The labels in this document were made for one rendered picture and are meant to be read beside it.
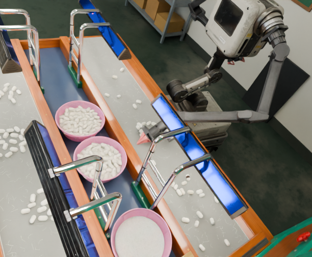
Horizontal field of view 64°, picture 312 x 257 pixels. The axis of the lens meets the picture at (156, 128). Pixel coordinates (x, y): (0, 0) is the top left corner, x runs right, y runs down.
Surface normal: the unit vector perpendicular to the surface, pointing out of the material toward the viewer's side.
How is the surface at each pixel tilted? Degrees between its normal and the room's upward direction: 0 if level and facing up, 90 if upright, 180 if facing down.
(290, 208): 0
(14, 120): 0
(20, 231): 0
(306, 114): 90
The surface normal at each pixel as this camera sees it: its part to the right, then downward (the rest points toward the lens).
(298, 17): -0.80, 0.28
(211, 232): 0.27, -0.63
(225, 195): -0.55, -0.13
